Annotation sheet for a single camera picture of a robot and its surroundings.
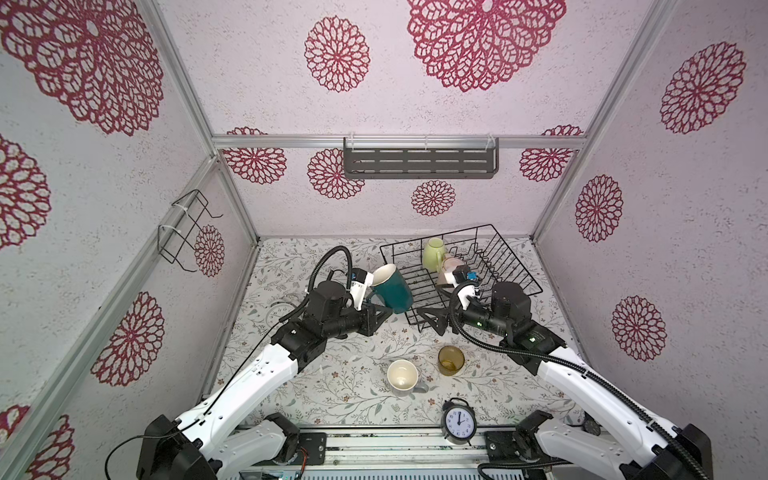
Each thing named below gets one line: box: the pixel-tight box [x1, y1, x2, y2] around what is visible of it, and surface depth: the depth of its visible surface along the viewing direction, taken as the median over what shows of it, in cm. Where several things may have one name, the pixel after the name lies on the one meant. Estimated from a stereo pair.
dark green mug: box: [371, 263, 414, 314], surface depth 74 cm
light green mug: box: [422, 237, 445, 273], surface depth 105 cm
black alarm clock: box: [441, 397, 477, 446], surface depth 77 cm
